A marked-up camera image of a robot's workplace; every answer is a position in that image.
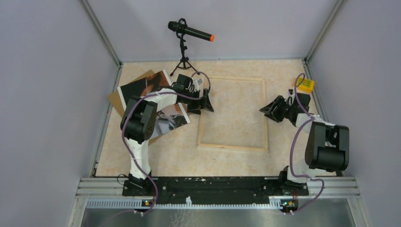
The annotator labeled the black tripod mic stand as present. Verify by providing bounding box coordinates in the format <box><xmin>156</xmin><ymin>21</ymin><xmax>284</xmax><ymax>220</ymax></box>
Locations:
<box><xmin>170</xmin><ymin>18</ymin><xmax>197</xmax><ymax>76</ymax></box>

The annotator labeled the aluminium rail front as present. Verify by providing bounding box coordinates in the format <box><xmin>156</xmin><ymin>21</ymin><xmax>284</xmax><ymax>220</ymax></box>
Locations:
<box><xmin>68</xmin><ymin>176</ymin><xmax>373</xmax><ymax>227</ymax></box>

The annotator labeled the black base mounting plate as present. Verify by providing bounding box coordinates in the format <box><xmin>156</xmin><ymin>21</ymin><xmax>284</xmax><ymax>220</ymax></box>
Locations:
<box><xmin>122</xmin><ymin>176</ymin><xmax>309</xmax><ymax>205</ymax></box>

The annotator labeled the light wooden picture frame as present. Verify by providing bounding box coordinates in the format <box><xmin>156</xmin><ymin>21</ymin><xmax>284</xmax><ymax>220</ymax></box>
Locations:
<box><xmin>197</xmin><ymin>76</ymin><xmax>269</xmax><ymax>152</ymax></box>

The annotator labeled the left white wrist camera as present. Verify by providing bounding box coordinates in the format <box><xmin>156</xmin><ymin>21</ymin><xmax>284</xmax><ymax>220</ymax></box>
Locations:
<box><xmin>192</xmin><ymin>79</ymin><xmax>203</xmax><ymax>92</ymax></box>

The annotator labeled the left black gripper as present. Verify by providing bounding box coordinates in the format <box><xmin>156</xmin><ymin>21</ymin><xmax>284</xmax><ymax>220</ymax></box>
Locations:
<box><xmin>183</xmin><ymin>88</ymin><xmax>214</xmax><ymax>115</ymax></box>

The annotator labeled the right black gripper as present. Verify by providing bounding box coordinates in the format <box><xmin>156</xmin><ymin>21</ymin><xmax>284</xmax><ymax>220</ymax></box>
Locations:
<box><xmin>259</xmin><ymin>96</ymin><xmax>295</xmax><ymax>122</ymax></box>

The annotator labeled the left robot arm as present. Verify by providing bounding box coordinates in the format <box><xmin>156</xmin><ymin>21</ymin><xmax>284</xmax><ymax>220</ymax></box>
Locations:
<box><xmin>121</xmin><ymin>74</ymin><xmax>214</xmax><ymax>195</ymax></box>

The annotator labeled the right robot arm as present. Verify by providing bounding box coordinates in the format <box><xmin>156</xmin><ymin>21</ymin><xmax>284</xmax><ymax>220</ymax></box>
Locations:
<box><xmin>259</xmin><ymin>90</ymin><xmax>349</xmax><ymax>195</ymax></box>

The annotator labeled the printed photo sheet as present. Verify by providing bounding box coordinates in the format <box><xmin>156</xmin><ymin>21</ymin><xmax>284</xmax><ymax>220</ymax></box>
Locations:
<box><xmin>117</xmin><ymin>70</ymin><xmax>191</xmax><ymax>139</ymax></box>

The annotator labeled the brown cardboard backing board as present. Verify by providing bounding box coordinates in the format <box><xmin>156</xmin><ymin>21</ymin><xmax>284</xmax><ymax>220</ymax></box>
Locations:
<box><xmin>108</xmin><ymin>69</ymin><xmax>193</xmax><ymax>146</ymax></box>

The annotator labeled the black microphone orange tip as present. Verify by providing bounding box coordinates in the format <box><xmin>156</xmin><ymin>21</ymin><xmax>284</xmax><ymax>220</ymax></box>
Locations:
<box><xmin>168</xmin><ymin>21</ymin><xmax>214</xmax><ymax>42</ymax></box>

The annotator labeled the yellow rectangular block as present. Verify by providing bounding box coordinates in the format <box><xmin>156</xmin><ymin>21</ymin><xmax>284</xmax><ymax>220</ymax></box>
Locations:
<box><xmin>296</xmin><ymin>78</ymin><xmax>315</xmax><ymax>94</ymax></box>

